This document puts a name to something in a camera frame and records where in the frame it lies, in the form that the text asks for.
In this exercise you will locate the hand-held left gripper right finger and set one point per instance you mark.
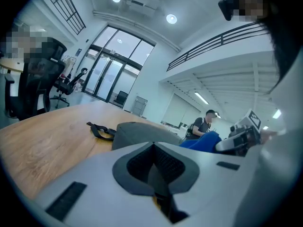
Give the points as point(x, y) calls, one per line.
point(213, 185)

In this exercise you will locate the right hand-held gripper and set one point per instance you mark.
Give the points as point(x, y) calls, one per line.
point(251, 124)

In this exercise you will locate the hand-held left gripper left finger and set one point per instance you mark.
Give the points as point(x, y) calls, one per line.
point(94, 185)

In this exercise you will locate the blue cloth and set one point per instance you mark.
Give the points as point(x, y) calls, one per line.
point(201, 142)

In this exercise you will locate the grey bag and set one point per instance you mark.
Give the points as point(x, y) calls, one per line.
point(142, 133)

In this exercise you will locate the ceiling tube light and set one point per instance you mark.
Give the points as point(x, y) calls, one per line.
point(277, 113)
point(201, 98)

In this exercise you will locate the black visitor chair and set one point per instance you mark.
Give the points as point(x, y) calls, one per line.
point(121, 98)

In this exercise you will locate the grey folded table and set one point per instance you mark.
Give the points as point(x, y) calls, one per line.
point(139, 105)

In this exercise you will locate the black office chair with headrest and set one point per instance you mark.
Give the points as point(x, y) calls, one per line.
point(67, 86)

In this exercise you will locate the black balcony railing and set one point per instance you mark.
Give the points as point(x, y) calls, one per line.
point(222, 38)

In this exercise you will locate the black mesh office chair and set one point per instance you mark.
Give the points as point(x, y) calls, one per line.
point(35, 86)

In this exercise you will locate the black framed glass door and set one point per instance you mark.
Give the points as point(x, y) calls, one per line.
point(113, 67)

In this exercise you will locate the round wooden table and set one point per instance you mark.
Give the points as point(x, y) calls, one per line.
point(10, 65)

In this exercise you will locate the white ceiling air conditioner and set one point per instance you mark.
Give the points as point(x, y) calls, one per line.
point(144, 2)

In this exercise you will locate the black grid railing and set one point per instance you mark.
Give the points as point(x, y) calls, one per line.
point(73, 5)

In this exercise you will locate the blue wall sign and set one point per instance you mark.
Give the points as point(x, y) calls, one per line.
point(78, 52)

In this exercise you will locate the black head-worn camera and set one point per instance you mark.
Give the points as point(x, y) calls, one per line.
point(226, 6)

